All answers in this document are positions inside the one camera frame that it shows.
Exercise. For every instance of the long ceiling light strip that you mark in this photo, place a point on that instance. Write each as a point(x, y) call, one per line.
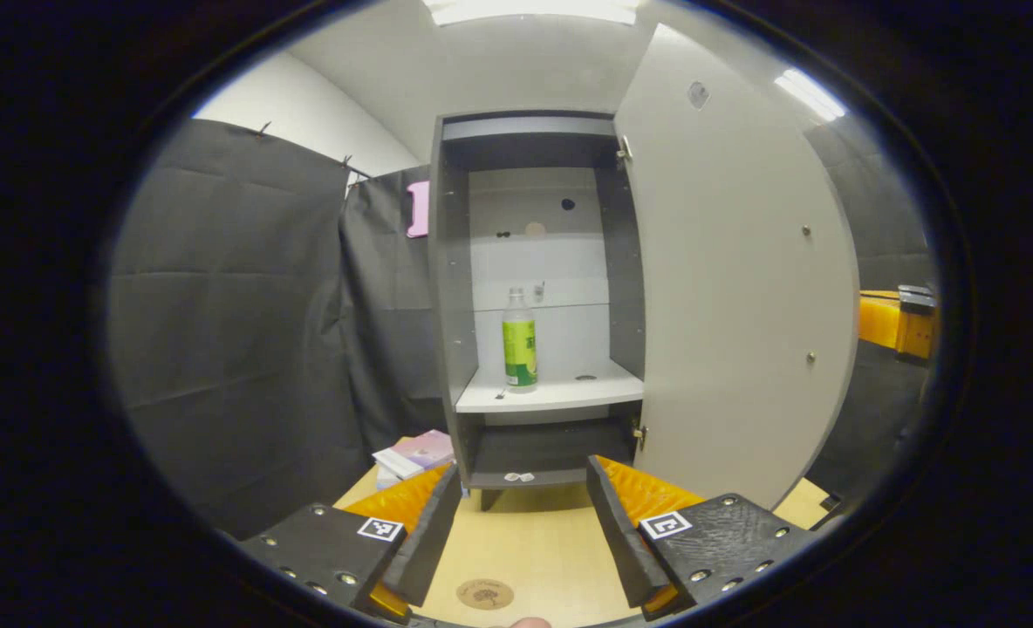
point(809, 93)

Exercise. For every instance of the round brown coaster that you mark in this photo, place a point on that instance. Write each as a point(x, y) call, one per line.
point(485, 594)

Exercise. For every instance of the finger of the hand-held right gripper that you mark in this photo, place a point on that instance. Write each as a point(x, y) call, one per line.
point(879, 321)

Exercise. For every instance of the beige cabinet door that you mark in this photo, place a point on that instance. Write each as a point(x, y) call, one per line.
point(726, 305)

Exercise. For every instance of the white cabinet shelf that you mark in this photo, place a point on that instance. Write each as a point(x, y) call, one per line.
point(560, 392)

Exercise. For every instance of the clear bottle green label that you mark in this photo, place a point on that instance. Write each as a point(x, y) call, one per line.
point(520, 349)

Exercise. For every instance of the black backdrop cloth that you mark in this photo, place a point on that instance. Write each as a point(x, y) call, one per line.
point(220, 305)

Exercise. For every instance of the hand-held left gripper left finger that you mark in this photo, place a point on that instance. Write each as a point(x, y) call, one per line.
point(434, 541)

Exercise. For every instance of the dark grey cabinet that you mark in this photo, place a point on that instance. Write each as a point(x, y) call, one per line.
point(451, 305)

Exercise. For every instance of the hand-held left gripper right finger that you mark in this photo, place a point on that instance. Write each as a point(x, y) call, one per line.
point(625, 541)

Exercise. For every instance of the large ceiling light panel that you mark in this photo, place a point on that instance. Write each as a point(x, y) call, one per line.
point(534, 10)

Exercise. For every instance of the metal door hinge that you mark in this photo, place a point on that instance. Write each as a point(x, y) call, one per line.
point(639, 433)
point(624, 153)

